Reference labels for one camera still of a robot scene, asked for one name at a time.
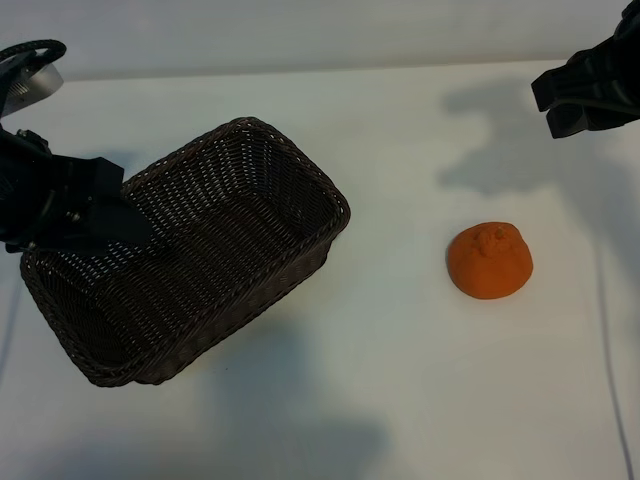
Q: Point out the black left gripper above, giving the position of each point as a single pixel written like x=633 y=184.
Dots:
x=30 y=190

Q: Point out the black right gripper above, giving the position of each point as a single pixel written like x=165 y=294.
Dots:
x=590 y=75

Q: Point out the dark brown wicker basket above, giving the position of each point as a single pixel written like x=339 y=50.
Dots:
x=225 y=250

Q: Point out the orange fruit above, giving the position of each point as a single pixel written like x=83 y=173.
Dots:
x=487 y=270

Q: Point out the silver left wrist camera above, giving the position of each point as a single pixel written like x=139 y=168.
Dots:
x=35 y=85

